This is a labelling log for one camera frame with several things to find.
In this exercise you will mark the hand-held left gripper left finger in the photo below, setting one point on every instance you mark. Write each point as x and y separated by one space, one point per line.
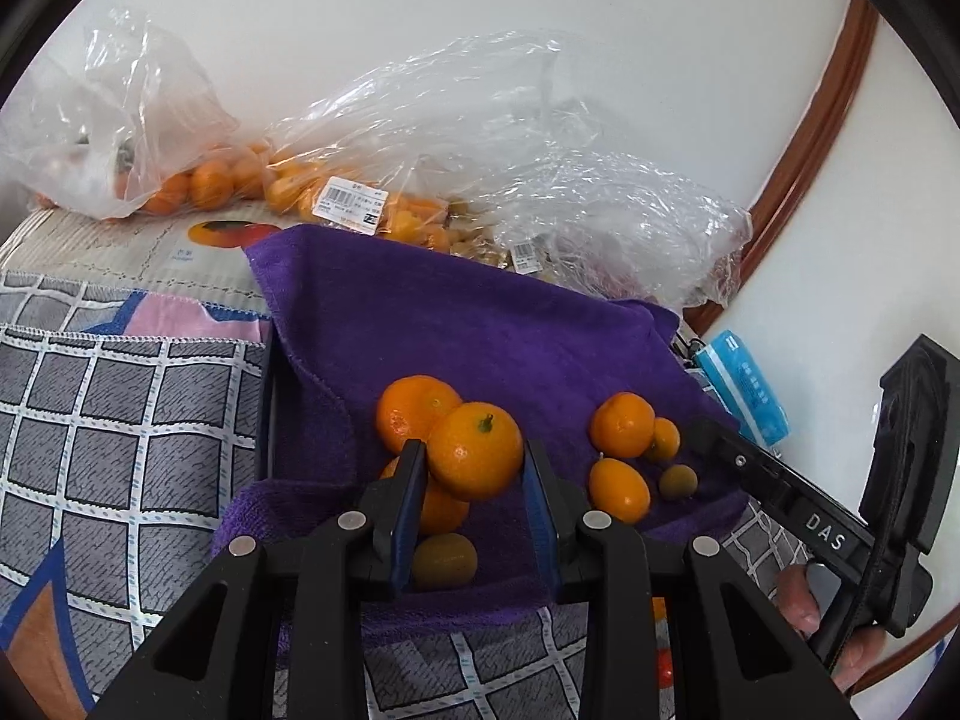
405 510

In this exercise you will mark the fruit print mat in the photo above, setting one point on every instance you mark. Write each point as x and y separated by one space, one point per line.
112 247

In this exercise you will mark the white plastic bag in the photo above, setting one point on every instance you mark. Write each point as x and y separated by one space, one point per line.
60 165

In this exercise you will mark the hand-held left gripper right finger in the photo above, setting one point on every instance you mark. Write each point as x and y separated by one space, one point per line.
541 517

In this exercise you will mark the pile of bagged oranges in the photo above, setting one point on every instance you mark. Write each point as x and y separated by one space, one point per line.
210 184
289 191

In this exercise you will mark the small orange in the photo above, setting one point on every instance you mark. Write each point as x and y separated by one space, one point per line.
667 439

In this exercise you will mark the large round mandarin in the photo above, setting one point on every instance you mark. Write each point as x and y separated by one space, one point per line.
409 412

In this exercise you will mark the brown wooden door frame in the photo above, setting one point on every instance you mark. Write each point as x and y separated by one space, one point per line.
825 127

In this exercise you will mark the medium orange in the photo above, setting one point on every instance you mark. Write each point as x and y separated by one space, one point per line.
619 491
621 424

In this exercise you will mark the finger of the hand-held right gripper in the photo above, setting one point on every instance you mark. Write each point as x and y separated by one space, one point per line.
739 459

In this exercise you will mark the grey checked star blanket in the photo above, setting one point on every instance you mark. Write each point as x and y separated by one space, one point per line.
135 435

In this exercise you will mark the pile of small yellow fruits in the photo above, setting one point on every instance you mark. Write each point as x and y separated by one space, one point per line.
480 247

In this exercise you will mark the large orange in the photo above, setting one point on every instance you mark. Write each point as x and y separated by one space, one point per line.
442 514

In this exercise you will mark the purple towel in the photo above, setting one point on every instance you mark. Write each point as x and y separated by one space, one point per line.
465 315

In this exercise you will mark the yellow-green round fruit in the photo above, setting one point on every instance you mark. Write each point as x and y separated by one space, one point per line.
679 481
444 561

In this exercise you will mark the person's right hand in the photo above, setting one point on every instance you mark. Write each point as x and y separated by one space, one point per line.
796 604

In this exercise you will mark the crinkled clear plastic bag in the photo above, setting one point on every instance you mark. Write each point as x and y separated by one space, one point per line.
637 217

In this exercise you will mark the orange with green stem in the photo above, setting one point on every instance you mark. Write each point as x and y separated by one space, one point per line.
474 450

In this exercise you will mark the blue tissue pack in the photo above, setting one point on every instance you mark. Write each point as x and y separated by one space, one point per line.
746 386

